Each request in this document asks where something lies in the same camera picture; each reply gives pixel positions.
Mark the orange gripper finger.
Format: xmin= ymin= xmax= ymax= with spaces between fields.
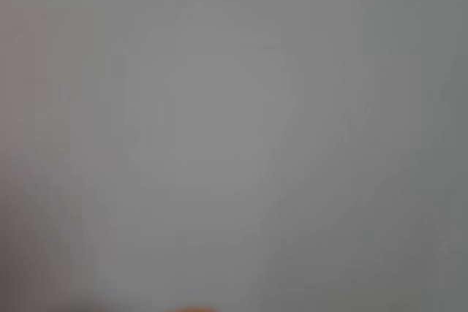
xmin=171 ymin=305 xmax=221 ymax=312

